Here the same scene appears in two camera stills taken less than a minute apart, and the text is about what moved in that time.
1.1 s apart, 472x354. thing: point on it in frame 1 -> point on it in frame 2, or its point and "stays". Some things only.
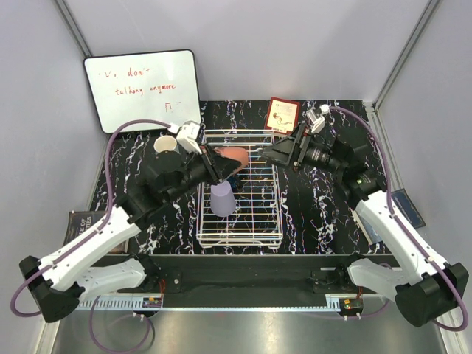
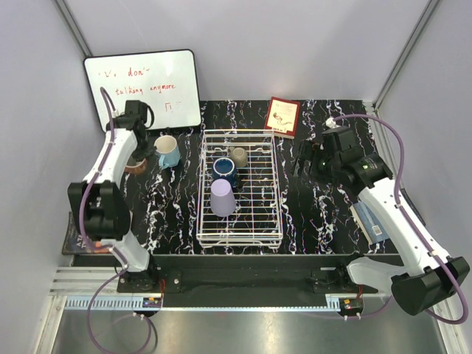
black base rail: (251, 280) stays
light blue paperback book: (369, 231) stays
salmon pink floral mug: (234, 153) -> (137, 169)
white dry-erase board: (160, 85) stays
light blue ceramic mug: (164, 143) stays
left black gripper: (218, 167) -> (145, 152)
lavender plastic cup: (222, 198) stays
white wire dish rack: (244, 210) stays
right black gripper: (289, 151) -> (311, 151)
